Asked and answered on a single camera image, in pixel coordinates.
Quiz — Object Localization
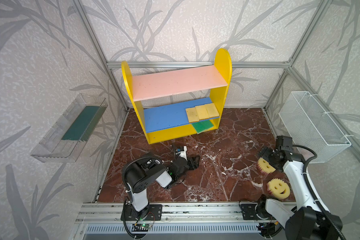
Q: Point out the yellow sponge green scourer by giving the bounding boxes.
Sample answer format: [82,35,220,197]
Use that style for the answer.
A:
[191,120,214,134]

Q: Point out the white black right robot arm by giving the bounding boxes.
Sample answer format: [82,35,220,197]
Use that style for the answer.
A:
[239,136,346,240]

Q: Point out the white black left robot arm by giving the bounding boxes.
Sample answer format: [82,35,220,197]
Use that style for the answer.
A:
[122,153,201,221]

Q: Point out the yellow pink blue wooden shelf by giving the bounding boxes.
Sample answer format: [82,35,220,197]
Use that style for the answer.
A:
[121,49,233,144]

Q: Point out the yellow smiley face sponge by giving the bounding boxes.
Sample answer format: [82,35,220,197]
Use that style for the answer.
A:
[267,178,291,200]

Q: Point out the green scouring pad in bin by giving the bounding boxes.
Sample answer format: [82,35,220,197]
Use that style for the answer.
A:
[62,106,106,142]

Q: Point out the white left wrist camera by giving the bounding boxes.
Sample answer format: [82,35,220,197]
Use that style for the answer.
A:
[174,146,187,160]

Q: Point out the white wire mesh basket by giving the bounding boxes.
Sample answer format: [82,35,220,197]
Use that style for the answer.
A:
[279,91,352,163]

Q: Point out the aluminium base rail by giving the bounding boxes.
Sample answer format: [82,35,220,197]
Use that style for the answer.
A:
[74,201,328,235]

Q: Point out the aluminium frame profiles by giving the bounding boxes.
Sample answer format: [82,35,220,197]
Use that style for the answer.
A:
[81,1,360,202]

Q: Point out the clear plastic wall bin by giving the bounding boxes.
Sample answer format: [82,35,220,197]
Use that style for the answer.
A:
[31,94,108,163]

